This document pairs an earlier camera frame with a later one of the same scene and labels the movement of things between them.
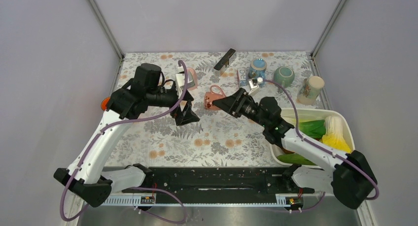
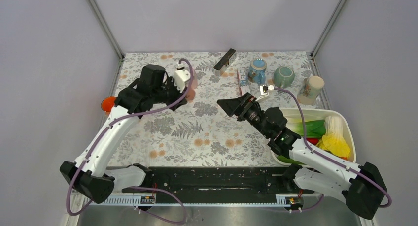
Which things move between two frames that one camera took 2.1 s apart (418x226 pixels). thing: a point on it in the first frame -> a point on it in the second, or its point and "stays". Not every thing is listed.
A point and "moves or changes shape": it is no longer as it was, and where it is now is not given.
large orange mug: (104, 103) stays
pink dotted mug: (209, 97) moves or changes shape
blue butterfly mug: (258, 68) stays
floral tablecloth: (220, 138) stays
